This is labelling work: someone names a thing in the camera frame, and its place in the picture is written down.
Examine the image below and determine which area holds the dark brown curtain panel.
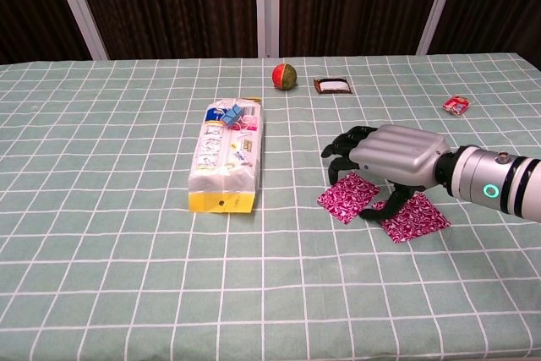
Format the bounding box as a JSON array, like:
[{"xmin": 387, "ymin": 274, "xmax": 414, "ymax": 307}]
[
  {"xmin": 278, "ymin": 0, "xmax": 445, "ymax": 57},
  {"xmin": 69, "ymin": 0, "xmax": 259, "ymax": 60},
  {"xmin": 0, "ymin": 0, "xmax": 92, "ymax": 65},
  {"xmin": 429, "ymin": 0, "xmax": 541, "ymax": 70}
]

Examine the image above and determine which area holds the green checked tablecloth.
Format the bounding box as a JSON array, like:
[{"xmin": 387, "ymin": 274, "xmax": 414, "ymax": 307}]
[{"xmin": 0, "ymin": 52, "xmax": 541, "ymax": 361}]

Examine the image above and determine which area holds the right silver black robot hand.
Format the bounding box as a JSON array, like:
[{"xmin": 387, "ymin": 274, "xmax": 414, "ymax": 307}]
[{"xmin": 320, "ymin": 124, "xmax": 451, "ymax": 222}]

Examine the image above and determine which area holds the white partition frame post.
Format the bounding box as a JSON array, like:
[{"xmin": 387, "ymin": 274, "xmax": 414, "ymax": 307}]
[
  {"xmin": 253, "ymin": 0, "xmax": 282, "ymax": 58},
  {"xmin": 46, "ymin": 0, "xmax": 111, "ymax": 61},
  {"xmin": 416, "ymin": 0, "xmax": 464, "ymax": 57}
]

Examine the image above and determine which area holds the red green ball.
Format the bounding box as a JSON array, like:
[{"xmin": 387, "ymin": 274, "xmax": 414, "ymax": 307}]
[{"xmin": 271, "ymin": 63, "xmax": 298, "ymax": 90}]

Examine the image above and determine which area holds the brown white small packet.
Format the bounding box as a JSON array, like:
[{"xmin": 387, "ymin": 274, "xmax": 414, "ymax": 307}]
[{"xmin": 313, "ymin": 76, "xmax": 354, "ymax": 96}]

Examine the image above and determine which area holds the red snack packet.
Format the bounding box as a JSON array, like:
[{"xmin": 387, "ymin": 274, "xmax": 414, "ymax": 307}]
[{"xmin": 442, "ymin": 96, "xmax": 473, "ymax": 117}]

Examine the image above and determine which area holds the magenta patterned packet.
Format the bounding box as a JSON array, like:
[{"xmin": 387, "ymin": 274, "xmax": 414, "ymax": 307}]
[
  {"xmin": 316, "ymin": 171, "xmax": 380, "ymax": 226},
  {"xmin": 371, "ymin": 191, "xmax": 452, "ymax": 244}
]

